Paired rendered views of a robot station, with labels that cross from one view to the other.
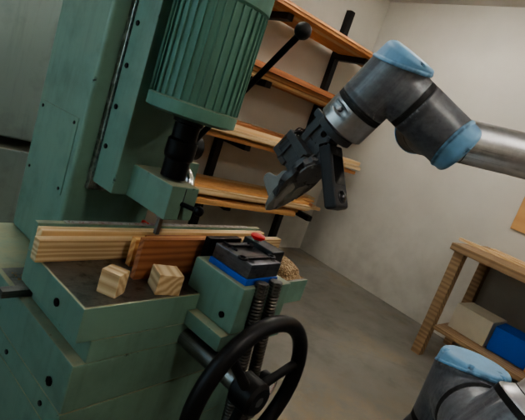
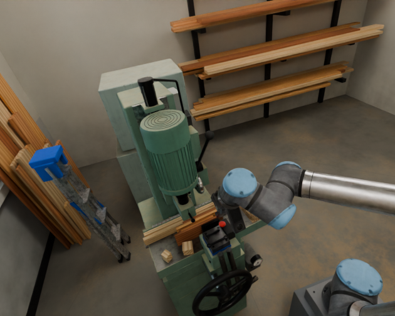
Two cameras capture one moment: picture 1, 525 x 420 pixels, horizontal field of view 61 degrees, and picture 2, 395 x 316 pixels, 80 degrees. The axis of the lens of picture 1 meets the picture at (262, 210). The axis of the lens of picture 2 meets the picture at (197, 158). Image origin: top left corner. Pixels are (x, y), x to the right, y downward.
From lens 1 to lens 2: 77 cm
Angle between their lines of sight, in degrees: 39
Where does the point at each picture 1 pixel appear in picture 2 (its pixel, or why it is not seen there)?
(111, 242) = (169, 229)
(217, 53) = (168, 173)
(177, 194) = (184, 212)
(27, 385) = not seen: hidden behind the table
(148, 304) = (181, 261)
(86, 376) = (170, 282)
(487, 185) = not seen: outside the picture
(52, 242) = (148, 239)
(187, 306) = (199, 254)
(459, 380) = (342, 287)
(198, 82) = (167, 183)
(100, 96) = (150, 170)
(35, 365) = not seen: hidden behind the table
